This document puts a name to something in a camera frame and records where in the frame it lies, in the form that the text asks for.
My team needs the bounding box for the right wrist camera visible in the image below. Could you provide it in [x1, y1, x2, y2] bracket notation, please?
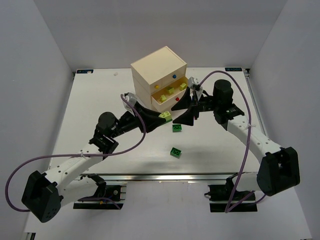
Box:
[188, 77, 204, 101]

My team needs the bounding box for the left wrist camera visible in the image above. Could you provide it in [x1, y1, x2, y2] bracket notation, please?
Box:
[120, 92, 137, 115]

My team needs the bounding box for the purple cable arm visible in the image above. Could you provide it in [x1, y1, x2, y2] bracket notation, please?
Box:
[198, 71, 267, 213]
[5, 94, 147, 213]

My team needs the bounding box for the green lego brick near cabinet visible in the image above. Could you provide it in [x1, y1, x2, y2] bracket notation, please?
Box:
[172, 124, 182, 133]

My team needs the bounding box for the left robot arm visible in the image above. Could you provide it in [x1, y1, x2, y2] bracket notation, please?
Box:
[21, 102, 168, 223]

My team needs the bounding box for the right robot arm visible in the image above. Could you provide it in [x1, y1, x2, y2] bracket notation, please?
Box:
[171, 77, 300, 197]

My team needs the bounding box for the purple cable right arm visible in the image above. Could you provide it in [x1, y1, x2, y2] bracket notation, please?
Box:
[198, 71, 267, 213]

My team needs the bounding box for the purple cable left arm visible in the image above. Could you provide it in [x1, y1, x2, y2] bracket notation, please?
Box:
[5, 94, 147, 213]

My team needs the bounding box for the lime lego brick from stack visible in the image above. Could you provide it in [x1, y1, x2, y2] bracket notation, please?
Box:
[166, 86, 175, 95]

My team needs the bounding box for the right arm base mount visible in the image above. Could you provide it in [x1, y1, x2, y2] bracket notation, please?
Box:
[204, 174, 258, 214]

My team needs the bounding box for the cream drawer cabinet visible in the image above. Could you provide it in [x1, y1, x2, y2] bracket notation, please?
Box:
[130, 46, 187, 111]

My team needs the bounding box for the green lego brick front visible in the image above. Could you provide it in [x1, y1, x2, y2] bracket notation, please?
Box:
[170, 147, 182, 159]

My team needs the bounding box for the aluminium table rail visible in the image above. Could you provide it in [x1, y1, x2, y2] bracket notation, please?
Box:
[79, 172, 251, 182]

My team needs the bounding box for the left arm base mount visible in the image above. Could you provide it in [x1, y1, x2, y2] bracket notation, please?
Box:
[73, 173, 126, 210]

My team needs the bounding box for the green and lime lego stack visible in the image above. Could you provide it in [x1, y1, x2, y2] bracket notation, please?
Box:
[159, 111, 173, 123]

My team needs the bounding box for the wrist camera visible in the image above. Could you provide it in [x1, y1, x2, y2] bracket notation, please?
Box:
[188, 77, 204, 101]
[120, 92, 137, 115]

